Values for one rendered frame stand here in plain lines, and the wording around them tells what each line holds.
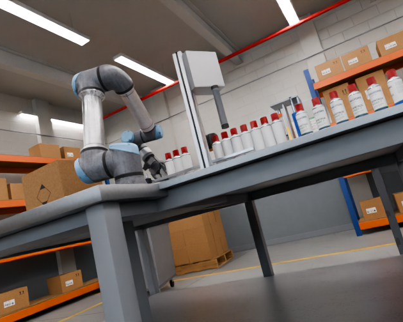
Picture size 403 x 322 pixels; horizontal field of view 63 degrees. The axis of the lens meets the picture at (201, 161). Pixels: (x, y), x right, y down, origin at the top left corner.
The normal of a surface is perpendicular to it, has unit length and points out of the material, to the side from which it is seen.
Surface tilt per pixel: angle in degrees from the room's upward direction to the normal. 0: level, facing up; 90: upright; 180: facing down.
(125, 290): 90
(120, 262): 90
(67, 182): 90
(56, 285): 90
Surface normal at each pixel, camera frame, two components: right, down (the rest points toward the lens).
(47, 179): -0.51, -0.04
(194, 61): 0.44, -0.27
